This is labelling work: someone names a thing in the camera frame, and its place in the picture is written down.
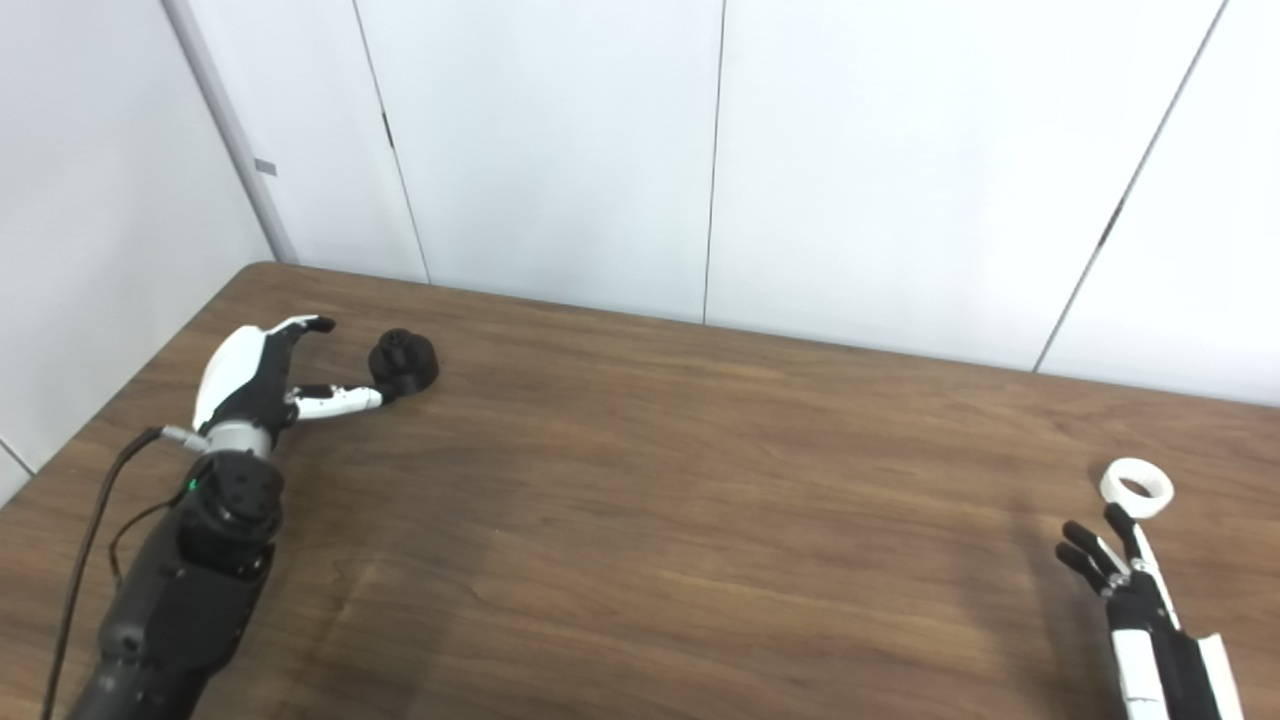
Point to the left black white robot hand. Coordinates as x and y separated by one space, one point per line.
240 370

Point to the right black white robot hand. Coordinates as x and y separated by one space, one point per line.
1165 670

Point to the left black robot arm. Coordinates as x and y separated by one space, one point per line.
180 590

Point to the grey wall corner strip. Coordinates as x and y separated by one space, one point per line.
235 140

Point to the round black plastic part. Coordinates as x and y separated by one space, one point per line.
410 365

